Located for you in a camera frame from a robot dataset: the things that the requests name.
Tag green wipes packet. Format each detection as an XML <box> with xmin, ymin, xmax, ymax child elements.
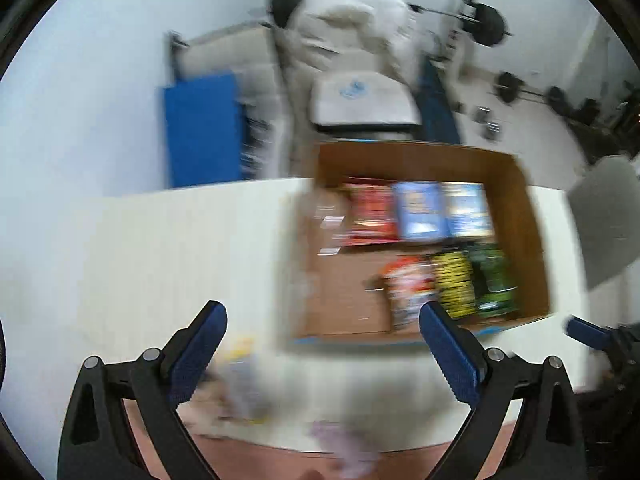
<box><xmin>468</xmin><ymin>244</ymin><xmax>518</xmax><ymax>318</ymax></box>

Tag blue mat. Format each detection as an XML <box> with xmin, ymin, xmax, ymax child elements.
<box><xmin>162</xmin><ymin>72</ymin><xmax>243</xmax><ymax>188</ymax></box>

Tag quilted folding chair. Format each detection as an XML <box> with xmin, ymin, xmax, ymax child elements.
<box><xmin>167</xmin><ymin>22</ymin><xmax>293</xmax><ymax>180</ymax></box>

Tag purple cloth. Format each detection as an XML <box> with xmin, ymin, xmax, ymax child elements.
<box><xmin>310</xmin><ymin>420</ymin><xmax>378</xmax><ymax>479</ymax></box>

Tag dumbbell pair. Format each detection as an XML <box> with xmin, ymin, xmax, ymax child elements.
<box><xmin>473</xmin><ymin>106</ymin><xmax>502</xmax><ymax>142</ymax></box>

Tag barbell on rack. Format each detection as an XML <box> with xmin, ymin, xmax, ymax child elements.
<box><xmin>408</xmin><ymin>0</ymin><xmax>512</xmax><ymax>48</ymax></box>

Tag silver scrubber yellow ends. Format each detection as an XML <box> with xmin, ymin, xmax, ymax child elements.
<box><xmin>196</xmin><ymin>337</ymin><xmax>269</xmax><ymax>424</ymax></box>

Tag red snack packet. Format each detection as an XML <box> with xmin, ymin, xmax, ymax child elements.
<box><xmin>343</xmin><ymin>179</ymin><xmax>399</xmax><ymax>247</ymax></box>

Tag cardboard box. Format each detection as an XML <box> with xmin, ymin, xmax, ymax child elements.
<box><xmin>290</xmin><ymin>141</ymin><xmax>550</xmax><ymax>344</ymax></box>

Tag orange panda snack packet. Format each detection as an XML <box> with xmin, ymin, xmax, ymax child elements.
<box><xmin>380</xmin><ymin>255</ymin><xmax>437</xmax><ymax>330</ymax></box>

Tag cream blue tissue pack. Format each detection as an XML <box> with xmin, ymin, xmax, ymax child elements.
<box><xmin>440</xmin><ymin>182</ymin><xmax>495</xmax><ymax>240</ymax></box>

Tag white puffer jacket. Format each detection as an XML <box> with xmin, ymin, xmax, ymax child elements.
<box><xmin>278</xmin><ymin>0</ymin><xmax>419</xmax><ymax>111</ymax></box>

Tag black yellow shoe wipes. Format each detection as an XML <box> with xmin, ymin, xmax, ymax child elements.
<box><xmin>432</xmin><ymin>252</ymin><xmax>476</xmax><ymax>320</ymax></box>

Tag white cushioned chair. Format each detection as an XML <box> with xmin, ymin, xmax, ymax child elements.
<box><xmin>308</xmin><ymin>70</ymin><xmax>422</xmax><ymax>134</ymax></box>

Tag grey chair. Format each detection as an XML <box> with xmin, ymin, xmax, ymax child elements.
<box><xmin>567</xmin><ymin>156</ymin><xmax>640</xmax><ymax>289</ymax></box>

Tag floor barbell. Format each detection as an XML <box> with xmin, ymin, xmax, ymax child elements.
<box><xmin>494</xmin><ymin>72</ymin><xmax>573</xmax><ymax>117</ymax></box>

